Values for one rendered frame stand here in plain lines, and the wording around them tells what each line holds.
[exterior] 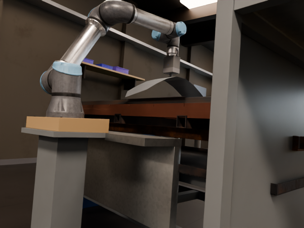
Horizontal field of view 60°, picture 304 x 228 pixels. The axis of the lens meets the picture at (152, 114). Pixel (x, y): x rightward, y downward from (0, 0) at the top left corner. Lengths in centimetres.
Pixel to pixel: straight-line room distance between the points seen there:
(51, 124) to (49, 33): 384
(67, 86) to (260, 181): 77
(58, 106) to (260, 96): 73
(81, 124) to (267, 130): 66
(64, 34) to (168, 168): 415
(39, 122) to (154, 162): 49
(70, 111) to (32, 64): 353
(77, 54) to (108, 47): 427
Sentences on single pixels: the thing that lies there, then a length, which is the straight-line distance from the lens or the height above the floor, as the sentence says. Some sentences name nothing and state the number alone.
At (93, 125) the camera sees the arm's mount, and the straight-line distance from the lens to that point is 109.
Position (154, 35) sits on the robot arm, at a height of 126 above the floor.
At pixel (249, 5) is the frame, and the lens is 60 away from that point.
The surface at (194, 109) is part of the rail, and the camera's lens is 104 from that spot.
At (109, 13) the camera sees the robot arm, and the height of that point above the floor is 124.
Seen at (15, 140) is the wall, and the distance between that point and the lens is 446.
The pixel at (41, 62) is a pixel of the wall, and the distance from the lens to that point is 466.
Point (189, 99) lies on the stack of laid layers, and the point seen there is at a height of 85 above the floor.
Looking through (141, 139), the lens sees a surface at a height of 67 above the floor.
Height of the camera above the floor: 73
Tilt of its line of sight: 2 degrees up
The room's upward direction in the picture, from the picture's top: 4 degrees clockwise
